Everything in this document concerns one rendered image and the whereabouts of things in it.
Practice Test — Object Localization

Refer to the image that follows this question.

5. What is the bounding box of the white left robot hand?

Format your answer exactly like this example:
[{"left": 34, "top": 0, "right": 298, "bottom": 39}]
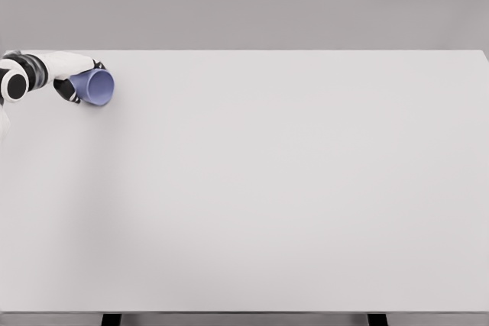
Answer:
[{"left": 52, "top": 52, "right": 106, "bottom": 105}]

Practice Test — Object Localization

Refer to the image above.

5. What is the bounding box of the blue plastic cup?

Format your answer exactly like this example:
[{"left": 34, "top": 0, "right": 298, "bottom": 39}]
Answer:
[{"left": 68, "top": 69, "right": 115, "bottom": 108}]

